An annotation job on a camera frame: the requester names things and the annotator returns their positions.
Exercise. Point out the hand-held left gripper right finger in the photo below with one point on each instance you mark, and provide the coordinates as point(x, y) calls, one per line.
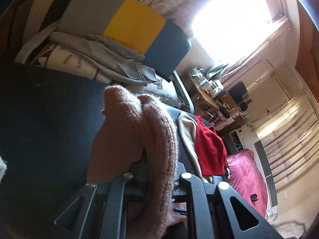
point(192, 186)

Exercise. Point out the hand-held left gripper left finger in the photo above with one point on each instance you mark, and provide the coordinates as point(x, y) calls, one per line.
point(138, 179)

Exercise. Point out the pink fuzzy knit sweater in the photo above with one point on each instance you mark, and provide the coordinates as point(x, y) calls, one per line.
point(159, 142)

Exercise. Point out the red knit sweater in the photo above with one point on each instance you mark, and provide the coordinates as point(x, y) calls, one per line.
point(209, 149)

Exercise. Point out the cream knit sweater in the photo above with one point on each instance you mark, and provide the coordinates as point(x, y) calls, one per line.
point(187, 132)

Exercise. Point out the pink ruffled quilt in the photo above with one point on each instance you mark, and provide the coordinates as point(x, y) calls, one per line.
point(246, 174)

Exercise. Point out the white leaf print shelf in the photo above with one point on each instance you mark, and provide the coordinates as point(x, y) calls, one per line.
point(245, 134)

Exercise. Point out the wooden table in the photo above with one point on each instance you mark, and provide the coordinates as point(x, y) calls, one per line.
point(206, 99)

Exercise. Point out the grey metal armrest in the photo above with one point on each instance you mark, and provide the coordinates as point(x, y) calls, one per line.
point(184, 94)

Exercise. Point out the round desk fan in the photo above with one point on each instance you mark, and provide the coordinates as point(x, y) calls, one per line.
point(243, 106)

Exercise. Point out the flat screen television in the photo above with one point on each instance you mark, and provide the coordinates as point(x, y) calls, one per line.
point(239, 93)

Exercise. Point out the cluster of glass jars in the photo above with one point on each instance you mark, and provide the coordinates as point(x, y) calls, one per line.
point(206, 82)

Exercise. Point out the grey cloth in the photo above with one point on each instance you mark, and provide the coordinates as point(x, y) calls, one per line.
point(109, 54)

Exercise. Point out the white ribbed knit cloth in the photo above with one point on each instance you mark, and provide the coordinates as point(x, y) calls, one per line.
point(2, 169)

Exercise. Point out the grey yellow blue sofa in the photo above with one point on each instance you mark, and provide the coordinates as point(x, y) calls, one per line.
point(134, 27)

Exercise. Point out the window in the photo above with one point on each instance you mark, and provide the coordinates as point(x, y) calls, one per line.
point(236, 17)

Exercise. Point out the wooden wardrobe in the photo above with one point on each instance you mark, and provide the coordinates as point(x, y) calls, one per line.
point(20, 25)

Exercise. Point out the white bed frame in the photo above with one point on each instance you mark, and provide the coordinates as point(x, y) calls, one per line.
point(264, 159)

